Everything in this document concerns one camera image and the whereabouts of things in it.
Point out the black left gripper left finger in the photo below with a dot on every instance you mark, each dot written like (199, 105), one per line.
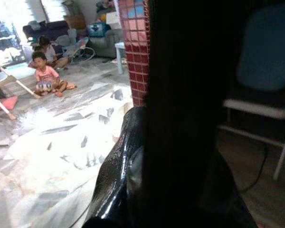
(114, 180)

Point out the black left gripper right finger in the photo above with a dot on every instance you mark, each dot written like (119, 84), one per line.
(221, 204)

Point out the white patterned floor sheet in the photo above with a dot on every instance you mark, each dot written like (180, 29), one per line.
(61, 147)

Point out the red tiled brick pillar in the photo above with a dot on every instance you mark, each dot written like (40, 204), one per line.
(136, 59)

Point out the light blue plastic stool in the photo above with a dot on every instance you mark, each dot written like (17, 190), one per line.
(120, 57)

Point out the child in pink shirt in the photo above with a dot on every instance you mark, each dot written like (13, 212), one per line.
(44, 73)

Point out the grey armchair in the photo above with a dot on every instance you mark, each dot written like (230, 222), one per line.
(104, 45)

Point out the flat pink cushion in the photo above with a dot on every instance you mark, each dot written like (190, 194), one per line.
(2, 103)

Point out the baby bouncer seat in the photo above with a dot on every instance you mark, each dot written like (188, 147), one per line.
(79, 46)

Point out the child in white shirt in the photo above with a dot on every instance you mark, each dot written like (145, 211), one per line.
(50, 51)

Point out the white high chair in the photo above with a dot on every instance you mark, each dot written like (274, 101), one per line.
(4, 80)

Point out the blue printed pillow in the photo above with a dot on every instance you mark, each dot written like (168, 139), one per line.
(96, 29)

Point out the blue white folding chair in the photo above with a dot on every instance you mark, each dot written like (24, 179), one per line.
(266, 47)

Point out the brown cardboard box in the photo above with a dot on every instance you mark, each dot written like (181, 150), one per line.
(74, 21)

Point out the purple sofa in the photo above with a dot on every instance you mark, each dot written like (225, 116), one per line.
(50, 28)

